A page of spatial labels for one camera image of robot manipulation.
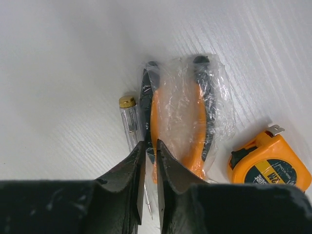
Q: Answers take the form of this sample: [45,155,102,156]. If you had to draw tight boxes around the orange pliers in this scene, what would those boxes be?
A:
[139,54,236,180]

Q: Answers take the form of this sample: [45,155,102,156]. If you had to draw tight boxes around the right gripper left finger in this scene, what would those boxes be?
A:
[94,141,146,234]

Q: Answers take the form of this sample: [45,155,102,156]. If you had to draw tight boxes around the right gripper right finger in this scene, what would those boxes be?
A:
[156,139,207,234]

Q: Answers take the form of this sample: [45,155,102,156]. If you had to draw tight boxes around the orange tape measure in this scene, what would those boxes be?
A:
[227,125,312,192]

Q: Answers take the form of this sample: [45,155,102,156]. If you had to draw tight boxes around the clear voltage tester screwdriver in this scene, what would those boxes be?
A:
[118,95,154,220]

